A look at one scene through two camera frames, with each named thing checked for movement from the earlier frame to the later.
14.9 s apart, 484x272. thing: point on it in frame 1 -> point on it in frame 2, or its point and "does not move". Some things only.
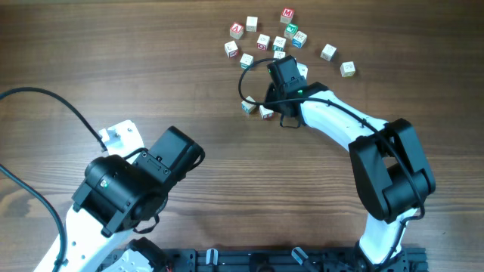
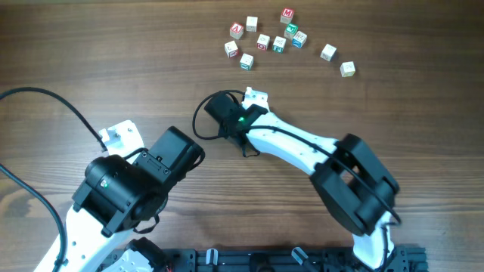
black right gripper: x=271 y=91 -> x=226 y=131
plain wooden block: x=328 y=52 does not move
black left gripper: x=152 y=166 does not move
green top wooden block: x=291 y=29 does not move
